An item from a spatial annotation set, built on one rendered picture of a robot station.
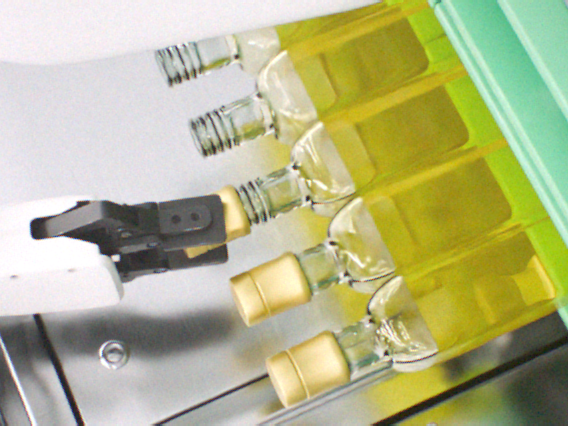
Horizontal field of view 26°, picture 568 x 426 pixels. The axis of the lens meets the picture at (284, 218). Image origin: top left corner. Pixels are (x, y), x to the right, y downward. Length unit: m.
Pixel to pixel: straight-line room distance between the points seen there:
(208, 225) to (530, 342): 0.30
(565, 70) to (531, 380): 0.32
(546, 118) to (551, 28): 0.08
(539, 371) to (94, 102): 0.40
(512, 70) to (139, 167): 0.31
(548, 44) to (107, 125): 0.39
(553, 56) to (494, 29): 0.10
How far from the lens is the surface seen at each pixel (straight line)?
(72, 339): 0.91
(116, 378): 0.90
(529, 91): 0.78
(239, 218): 0.78
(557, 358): 0.96
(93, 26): 0.36
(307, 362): 0.75
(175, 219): 0.77
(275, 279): 0.77
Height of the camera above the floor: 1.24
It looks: 9 degrees down
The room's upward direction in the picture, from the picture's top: 113 degrees counter-clockwise
